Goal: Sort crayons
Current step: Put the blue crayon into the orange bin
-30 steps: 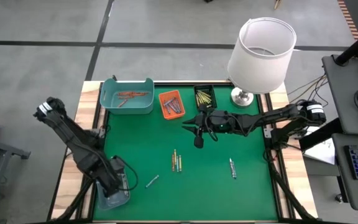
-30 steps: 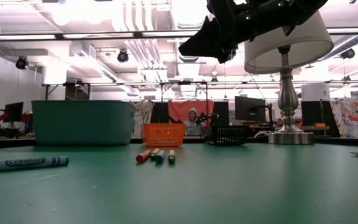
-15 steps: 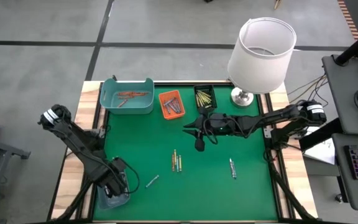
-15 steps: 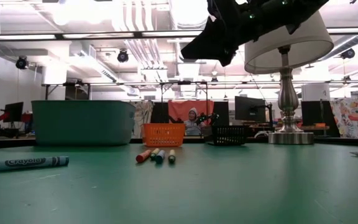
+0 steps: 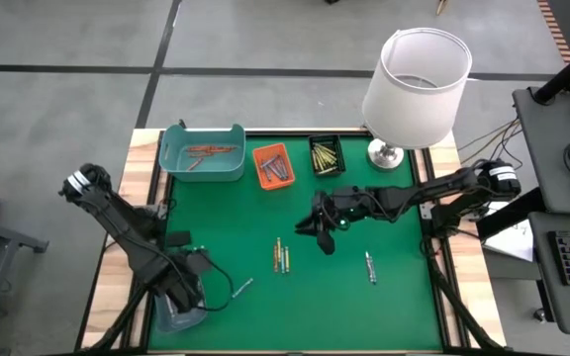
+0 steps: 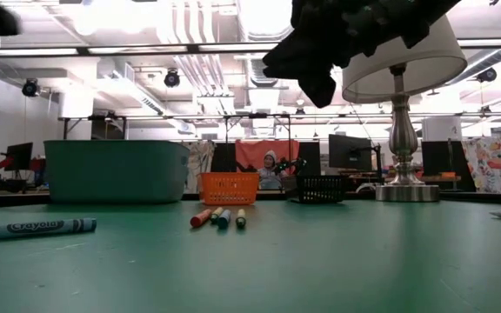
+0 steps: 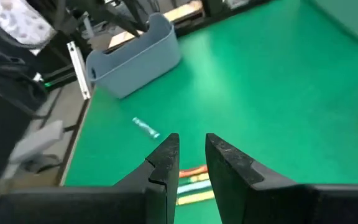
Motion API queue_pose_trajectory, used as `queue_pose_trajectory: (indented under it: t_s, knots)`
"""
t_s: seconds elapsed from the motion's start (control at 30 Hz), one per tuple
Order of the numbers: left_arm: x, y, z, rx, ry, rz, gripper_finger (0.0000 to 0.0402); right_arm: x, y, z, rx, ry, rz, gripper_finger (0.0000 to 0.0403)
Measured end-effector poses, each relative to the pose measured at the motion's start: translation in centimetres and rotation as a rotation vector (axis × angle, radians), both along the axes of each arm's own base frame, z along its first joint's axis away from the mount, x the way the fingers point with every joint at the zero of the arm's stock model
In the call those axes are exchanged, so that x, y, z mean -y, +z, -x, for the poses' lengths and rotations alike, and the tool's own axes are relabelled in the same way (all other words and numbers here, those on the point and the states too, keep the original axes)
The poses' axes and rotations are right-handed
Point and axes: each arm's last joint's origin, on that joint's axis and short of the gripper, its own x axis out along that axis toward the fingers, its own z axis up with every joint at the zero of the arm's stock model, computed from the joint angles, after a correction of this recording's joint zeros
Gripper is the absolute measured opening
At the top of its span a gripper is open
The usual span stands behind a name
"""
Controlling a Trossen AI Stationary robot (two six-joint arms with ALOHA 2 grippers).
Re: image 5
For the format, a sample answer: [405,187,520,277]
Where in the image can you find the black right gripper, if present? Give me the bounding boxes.
[294,186,368,256]

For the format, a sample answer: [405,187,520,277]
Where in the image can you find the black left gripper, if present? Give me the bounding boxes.
[150,229,213,313]

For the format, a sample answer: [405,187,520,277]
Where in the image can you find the small blue-grey plastic bin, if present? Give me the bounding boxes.
[153,276,208,333]

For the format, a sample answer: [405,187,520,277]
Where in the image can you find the orange mesh basket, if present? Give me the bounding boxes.
[251,142,297,192]

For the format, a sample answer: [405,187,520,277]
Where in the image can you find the crayons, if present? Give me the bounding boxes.
[365,250,378,286]

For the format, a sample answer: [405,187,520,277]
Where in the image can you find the black mesh basket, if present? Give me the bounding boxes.
[308,133,347,179]

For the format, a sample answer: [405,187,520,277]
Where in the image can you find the large teal plastic bin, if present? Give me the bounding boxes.
[158,123,246,183]

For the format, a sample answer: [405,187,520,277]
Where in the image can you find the green table mat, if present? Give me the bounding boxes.
[146,133,444,352]

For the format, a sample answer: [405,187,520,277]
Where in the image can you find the white-shade silver table lamp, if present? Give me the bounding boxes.
[361,27,474,170]

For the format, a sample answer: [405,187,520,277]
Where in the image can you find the black desk leg beam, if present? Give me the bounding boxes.
[476,186,546,239]

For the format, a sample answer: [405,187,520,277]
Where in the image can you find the white paper sheet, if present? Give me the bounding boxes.
[481,217,535,263]

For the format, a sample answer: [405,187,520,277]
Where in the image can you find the grey side desk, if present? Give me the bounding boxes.
[512,86,570,217]

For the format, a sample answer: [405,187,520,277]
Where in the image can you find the black pole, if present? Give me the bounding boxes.
[533,37,570,106]

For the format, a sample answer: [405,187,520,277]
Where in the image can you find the orange black striped strip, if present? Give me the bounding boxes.
[536,0,570,64]

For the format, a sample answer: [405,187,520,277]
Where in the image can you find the black table frame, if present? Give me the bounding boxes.
[74,126,509,356]

